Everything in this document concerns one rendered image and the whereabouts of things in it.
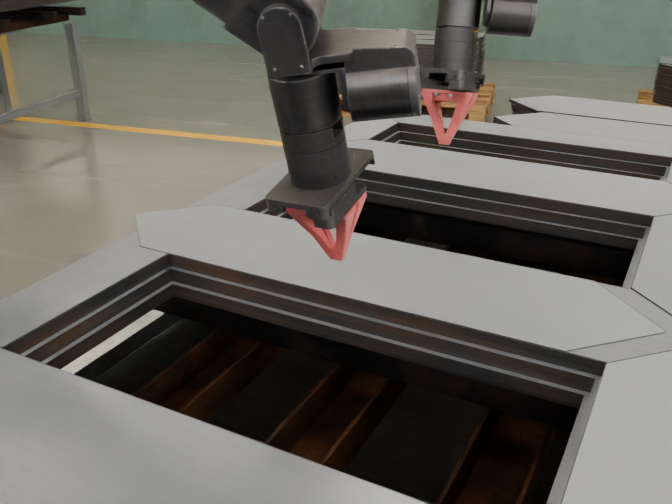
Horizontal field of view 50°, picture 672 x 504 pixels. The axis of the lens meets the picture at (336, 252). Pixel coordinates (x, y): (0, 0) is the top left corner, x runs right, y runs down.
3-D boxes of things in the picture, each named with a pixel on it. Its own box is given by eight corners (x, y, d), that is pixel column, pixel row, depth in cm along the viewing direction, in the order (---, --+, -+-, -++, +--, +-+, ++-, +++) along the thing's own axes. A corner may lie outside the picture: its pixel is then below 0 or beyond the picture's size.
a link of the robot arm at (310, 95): (270, 46, 62) (257, 73, 58) (348, 37, 61) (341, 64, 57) (286, 118, 66) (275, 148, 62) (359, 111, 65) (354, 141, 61)
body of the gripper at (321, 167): (377, 166, 69) (367, 96, 65) (328, 225, 62) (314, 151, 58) (319, 159, 72) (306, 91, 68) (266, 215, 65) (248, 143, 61)
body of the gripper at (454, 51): (484, 88, 101) (491, 34, 100) (461, 84, 92) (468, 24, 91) (441, 85, 104) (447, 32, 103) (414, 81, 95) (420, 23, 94)
